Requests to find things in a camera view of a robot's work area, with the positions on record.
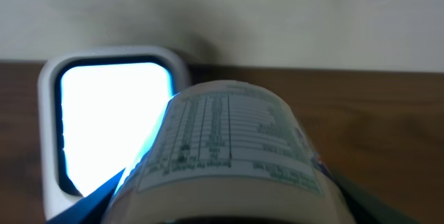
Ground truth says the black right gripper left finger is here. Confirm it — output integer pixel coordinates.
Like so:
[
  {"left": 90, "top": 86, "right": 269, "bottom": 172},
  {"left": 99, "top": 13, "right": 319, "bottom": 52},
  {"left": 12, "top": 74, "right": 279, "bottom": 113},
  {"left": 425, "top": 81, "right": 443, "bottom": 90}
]
[{"left": 45, "top": 171, "right": 123, "bottom": 224}]

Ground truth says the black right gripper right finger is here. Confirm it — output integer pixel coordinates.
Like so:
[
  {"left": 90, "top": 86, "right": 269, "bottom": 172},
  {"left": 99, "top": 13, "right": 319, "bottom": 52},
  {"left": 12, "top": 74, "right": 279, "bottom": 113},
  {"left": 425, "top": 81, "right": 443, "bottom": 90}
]
[{"left": 332, "top": 171, "right": 418, "bottom": 224}]

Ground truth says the green lid jar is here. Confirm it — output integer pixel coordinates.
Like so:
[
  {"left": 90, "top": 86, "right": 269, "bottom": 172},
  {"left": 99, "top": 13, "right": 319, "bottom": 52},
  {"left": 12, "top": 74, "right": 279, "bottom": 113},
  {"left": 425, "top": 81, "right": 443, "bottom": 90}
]
[{"left": 102, "top": 80, "right": 355, "bottom": 223}]

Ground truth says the white barcode scanner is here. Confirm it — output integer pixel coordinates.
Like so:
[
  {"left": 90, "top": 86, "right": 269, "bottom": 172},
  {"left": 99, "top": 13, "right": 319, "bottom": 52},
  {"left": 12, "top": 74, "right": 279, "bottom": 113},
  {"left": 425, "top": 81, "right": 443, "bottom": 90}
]
[{"left": 37, "top": 46, "right": 190, "bottom": 220}]

